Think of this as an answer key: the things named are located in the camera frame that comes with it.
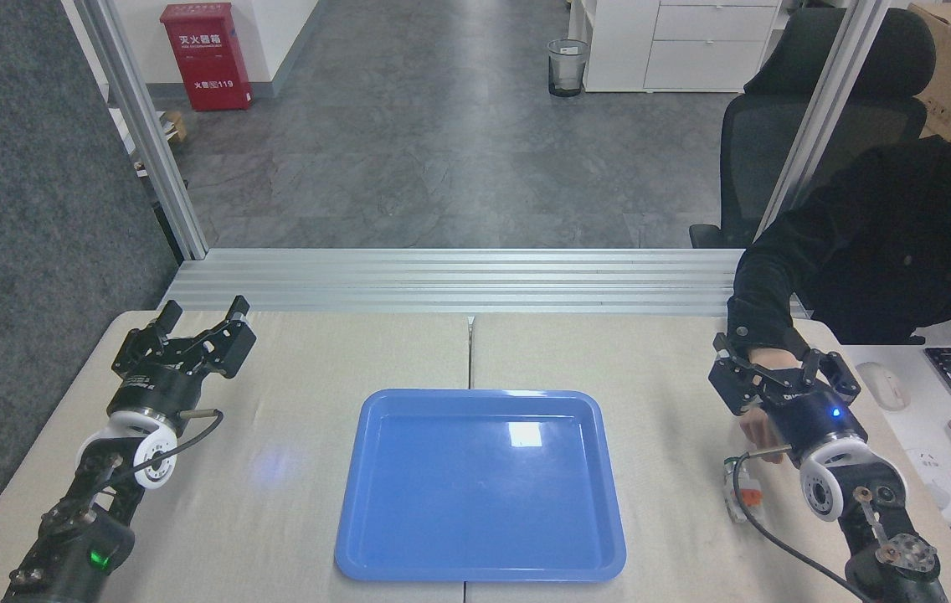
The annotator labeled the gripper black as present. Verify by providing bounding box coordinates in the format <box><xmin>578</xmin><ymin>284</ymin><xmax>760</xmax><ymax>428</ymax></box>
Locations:
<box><xmin>107</xmin><ymin>295</ymin><xmax>258</xmax><ymax>428</ymax></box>
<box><xmin>708</xmin><ymin>332</ymin><xmax>870</xmax><ymax>470</ymax></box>

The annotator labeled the blue plastic tray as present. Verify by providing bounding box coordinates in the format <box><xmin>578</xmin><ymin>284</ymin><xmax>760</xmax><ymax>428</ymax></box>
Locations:
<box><xmin>334</xmin><ymin>388</ymin><xmax>627</xmax><ymax>584</ymax></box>

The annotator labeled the person's right hand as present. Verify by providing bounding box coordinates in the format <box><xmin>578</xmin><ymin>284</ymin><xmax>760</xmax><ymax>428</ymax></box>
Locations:
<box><xmin>738</xmin><ymin>348</ymin><xmax>808</xmax><ymax>456</ymax></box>

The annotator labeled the white computer mouse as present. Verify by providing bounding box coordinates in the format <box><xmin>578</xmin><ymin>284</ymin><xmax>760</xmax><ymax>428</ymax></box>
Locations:
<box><xmin>855</xmin><ymin>362</ymin><xmax>912</xmax><ymax>411</ymax></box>

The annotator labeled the person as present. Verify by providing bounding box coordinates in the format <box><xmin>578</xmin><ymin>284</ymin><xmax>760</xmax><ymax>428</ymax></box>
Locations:
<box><xmin>725</xmin><ymin>124</ymin><xmax>951</xmax><ymax>359</ymax></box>

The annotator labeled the dark grey partition panel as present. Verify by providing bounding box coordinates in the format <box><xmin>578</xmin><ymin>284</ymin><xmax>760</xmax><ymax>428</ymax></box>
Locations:
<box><xmin>0</xmin><ymin>0</ymin><xmax>183</xmax><ymax>580</ymax></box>

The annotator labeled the white power strip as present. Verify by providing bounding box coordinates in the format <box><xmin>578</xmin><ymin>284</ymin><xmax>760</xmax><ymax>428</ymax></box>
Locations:
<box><xmin>905</xmin><ymin>448</ymin><xmax>951</xmax><ymax>528</ymax></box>

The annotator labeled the black office chair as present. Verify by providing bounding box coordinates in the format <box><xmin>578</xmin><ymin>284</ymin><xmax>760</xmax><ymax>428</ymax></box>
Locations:
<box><xmin>689</xmin><ymin>7</ymin><xmax>938</xmax><ymax>250</ymax></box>

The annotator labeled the red fire extinguisher box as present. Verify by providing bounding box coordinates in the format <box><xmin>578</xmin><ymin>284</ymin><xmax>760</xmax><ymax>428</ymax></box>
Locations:
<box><xmin>160</xmin><ymin>3</ymin><xmax>254</xmax><ymax>113</ymax></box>

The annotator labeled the white drawer cabinet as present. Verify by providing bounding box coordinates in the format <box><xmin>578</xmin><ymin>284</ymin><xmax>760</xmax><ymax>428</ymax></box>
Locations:
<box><xmin>568</xmin><ymin>0</ymin><xmax>788</xmax><ymax>94</ymax></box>

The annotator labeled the grey mesh trash can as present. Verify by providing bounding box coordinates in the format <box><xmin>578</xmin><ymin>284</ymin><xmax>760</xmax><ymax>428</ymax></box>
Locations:
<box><xmin>547</xmin><ymin>39</ymin><xmax>591</xmax><ymax>98</ymax></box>

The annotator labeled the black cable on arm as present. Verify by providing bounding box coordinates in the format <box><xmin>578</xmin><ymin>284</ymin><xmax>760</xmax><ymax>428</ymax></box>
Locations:
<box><xmin>731</xmin><ymin>446</ymin><xmax>871</xmax><ymax>603</ymax></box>
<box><xmin>95</xmin><ymin>408</ymin><xmax>225</xmax><ymax>491</ymax></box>

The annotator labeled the white orange switch part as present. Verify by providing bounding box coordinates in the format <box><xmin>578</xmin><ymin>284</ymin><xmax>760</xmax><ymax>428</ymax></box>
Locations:
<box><xmin>723</xmin><ymin>459</ymin><xmax>766</xmax><ymax>525</ymax></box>

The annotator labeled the silver aluminium post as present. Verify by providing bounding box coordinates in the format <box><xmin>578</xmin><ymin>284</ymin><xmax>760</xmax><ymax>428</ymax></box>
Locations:
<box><xmin>754</xmin><ymin>0</ymin><xmax>897</xmax><ymax>245</ymax></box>
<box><xmin>72</xmin><ymin>0</ymin><xmax>209</xmax><ymax>261</ymax></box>

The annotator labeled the silver aluminium rail platform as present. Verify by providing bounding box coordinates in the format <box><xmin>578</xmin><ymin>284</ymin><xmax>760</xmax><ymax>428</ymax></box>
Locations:
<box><xmin>159</xmin><ymin>248</ymin><xmax>811</xmax><ymax>318</ymax></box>

